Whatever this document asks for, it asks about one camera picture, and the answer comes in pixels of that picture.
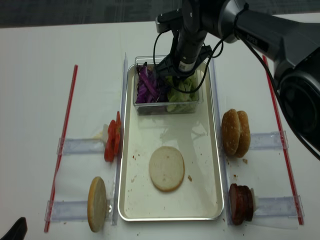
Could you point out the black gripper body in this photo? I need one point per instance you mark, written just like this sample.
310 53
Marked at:
168 67

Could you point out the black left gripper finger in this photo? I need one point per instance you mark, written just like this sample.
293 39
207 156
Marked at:
177 83

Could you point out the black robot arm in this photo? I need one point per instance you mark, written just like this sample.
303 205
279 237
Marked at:
294 48

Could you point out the rear tomato slice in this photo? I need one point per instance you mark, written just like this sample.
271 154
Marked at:
117 133

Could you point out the tomato slice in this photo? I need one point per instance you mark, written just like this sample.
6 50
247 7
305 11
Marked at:
117 133
109 152

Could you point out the front tomato slice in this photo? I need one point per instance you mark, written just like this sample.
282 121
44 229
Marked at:
109 152

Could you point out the front meat patty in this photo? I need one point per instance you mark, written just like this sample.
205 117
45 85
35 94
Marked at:
237 205

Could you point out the meat patty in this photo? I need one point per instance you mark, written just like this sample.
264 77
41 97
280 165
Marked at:
248 205
237 205

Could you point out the white slice beside patties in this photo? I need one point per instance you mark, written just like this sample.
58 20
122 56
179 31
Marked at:
255 199

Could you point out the rear meat patty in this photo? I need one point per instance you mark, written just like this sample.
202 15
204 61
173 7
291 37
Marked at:
248 205

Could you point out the clear plastic salad container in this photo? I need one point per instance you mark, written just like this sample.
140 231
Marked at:
178 102

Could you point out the shredded purple cabbage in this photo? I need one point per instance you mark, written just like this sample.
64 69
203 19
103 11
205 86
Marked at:
150 87

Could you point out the front sesame bun top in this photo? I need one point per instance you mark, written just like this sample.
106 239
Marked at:
230 127

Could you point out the sesame bun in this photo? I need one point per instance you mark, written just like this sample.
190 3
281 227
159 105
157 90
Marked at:
230 127
245 134

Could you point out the bottom bun slice on tray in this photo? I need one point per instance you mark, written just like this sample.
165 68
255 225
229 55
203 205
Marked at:
167 168

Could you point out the white metal serving tray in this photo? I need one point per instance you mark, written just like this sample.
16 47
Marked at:
195 135

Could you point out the rear sesame bun top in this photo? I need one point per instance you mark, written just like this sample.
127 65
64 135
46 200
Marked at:
245 134

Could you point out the white onion slice left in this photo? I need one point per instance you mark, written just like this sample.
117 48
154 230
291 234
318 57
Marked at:
103 135

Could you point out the left long clear divider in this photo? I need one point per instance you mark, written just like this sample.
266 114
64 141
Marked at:
124 86

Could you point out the long clear divider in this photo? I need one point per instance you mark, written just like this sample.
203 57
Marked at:
124 86
221 153

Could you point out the upper left clear holder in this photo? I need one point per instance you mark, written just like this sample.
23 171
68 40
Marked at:
71 146

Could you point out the clear holder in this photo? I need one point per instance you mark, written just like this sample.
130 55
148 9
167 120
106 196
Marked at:
71 146
277 207
276 140
66 211

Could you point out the upper right clear holder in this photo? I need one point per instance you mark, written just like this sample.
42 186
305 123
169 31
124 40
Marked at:
276 140

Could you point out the right long clear divider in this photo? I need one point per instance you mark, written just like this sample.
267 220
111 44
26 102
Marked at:
221 153

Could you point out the standing bun half left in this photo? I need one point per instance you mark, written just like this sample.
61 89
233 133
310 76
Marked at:
96 204

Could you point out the right red tape strip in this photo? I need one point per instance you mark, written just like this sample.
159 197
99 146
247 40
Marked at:
300 217

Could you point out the red tape strip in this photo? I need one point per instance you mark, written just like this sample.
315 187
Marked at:
58 160
300 217

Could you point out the lower right clear holder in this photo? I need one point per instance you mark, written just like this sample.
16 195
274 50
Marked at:
277 207

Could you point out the left red tape strip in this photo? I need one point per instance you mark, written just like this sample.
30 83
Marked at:
58 160

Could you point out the lower left clear holder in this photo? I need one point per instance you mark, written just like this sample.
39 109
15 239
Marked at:
66 211

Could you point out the black object bottom left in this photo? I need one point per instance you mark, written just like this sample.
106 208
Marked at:
18 231

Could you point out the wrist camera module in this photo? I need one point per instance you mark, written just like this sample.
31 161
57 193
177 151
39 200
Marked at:
169 21

